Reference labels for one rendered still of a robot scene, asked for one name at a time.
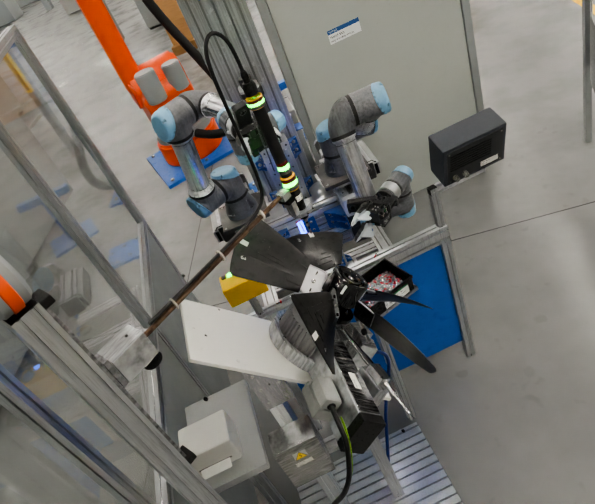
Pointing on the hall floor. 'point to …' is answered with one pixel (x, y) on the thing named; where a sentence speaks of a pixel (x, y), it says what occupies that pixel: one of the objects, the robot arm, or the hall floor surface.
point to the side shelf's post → (267, 489)
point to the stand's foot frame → (361, 489)
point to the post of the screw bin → (396, 375)
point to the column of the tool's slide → (107, 400)
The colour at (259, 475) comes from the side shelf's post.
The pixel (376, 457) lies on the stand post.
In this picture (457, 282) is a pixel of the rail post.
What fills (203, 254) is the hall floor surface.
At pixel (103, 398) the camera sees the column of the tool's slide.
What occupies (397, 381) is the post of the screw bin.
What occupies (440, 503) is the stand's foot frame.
